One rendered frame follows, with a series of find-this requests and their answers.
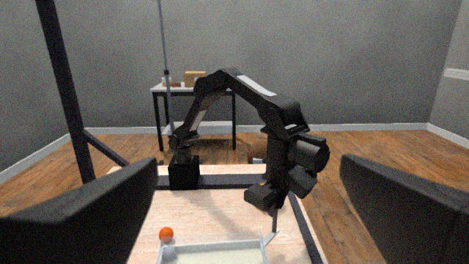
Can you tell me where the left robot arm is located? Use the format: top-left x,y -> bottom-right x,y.
168,67 -> 330,199

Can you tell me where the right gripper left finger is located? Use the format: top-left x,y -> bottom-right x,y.
0,157 -> 159,264

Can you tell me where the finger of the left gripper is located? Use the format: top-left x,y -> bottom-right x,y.
267,196 -> 283,217
279,186 -> 290,201

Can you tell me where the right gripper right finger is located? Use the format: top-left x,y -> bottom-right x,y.
339,154 -> 469,264

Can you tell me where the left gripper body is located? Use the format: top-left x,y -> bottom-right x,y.
243,156 -> 293,210

